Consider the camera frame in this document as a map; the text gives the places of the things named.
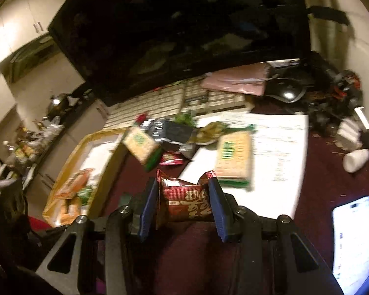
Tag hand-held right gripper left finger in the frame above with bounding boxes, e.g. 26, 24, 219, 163
35, 177, 159, 295

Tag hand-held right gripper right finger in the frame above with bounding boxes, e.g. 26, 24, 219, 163
208, 177, 345, 295

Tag dark red snack packet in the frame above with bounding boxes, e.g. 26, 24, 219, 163
156, 169, 217, 229

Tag small red snack packet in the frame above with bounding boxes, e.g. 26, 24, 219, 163
159, 152, 185, 166

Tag long cracker packet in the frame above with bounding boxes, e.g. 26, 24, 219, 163
214, 131, 254, 191

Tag small cracker packet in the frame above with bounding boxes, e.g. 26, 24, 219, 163
123, 127, 160, 165

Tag gold cardboard tray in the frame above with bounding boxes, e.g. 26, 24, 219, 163
42, 128, 131, 228

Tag silver foil snack packet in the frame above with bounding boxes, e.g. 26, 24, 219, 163
141, 118, 173, 143

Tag dark green snack packet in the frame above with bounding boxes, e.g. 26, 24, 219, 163
164, 121, 197, 145

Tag orange snack packet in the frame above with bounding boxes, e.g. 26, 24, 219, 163
54, 168, 94, 199

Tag handwritten white paper sheet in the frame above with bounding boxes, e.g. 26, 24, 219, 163
178, 112, 309, 222

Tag kitchen base cabinets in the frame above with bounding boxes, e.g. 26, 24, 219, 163
25, 98, 111, 197

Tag white and grey keyboard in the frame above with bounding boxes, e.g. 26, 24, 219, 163
103, 78, 246, 130

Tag pink pouch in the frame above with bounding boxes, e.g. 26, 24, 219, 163
200, 63, 271, 96

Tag black computer mouse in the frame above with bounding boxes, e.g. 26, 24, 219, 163
264, 78, 306, 103

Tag smartphone with lit screen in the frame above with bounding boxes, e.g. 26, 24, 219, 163
331, 195, 369, 295

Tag black chair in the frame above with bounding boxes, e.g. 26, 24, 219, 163
0, 178, 30, 252

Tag wok with steel lid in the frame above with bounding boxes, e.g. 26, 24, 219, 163
47, 94, 80, 114

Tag white cup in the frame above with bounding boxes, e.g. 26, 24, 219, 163
343, 148, 369, 173

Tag white ribbed object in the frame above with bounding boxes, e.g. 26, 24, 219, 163
335, 120, 363, 151

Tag black computer monitor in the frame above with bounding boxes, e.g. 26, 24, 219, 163
47, 0, 311, 106

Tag black and red device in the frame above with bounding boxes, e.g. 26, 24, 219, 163
330, 69, 365, 108

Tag range hood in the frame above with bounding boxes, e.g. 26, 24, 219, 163
9, 35, 60, 82

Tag kitchen wall cabinets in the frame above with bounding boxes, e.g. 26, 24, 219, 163
0, 0, 90, 77

